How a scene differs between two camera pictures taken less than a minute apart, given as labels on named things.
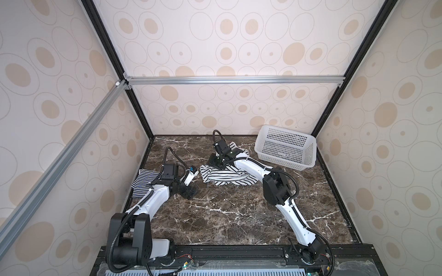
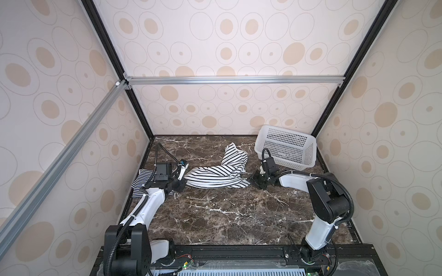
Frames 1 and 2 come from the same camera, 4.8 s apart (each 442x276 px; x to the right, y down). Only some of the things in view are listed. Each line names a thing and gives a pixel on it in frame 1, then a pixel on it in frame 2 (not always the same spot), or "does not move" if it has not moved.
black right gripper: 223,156 -> 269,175
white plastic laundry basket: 286,148 does not move
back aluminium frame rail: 131,80 does not move
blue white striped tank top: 145,177 does not move
